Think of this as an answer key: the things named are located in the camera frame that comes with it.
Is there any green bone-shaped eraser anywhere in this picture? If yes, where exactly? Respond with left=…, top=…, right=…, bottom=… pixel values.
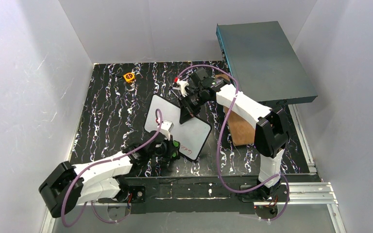
left=171, top=140, right=180, bottom=161

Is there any small white whiteboard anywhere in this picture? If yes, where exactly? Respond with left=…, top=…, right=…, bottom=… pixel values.
left=144, top=95, right=212, bottom=161

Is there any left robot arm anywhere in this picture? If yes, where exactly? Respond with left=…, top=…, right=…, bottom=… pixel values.
left=38, top=135, right=180, bottom=218

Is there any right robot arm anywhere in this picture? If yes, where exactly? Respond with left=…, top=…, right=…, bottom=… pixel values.
left=173, top=65, right=290, bottom=200

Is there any brown wooden board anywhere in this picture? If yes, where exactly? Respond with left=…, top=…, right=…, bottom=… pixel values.
left=216, top=75, right=265, bottom=146

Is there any orange tape measure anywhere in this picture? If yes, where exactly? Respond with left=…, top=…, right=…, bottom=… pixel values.
left=123, top=72, right=136, bottom=83

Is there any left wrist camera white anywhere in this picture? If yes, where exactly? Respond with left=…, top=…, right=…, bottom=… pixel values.
left=156, top=118, right=174, bottom=141

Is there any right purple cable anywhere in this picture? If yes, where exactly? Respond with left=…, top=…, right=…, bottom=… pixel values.
left=175, top=64, right=291, bottom=222

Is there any metal wire whiteboard stand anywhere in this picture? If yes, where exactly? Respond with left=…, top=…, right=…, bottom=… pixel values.
left=170, top=68, right=199, bottom=97

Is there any grey metal network switch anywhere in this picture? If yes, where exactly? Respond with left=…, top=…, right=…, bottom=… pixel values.
left=216, top=21, right=318, bottom=108

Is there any aluminium frame rail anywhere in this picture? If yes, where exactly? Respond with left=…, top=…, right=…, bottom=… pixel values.
left=40, top=106, right=346, bottom=233

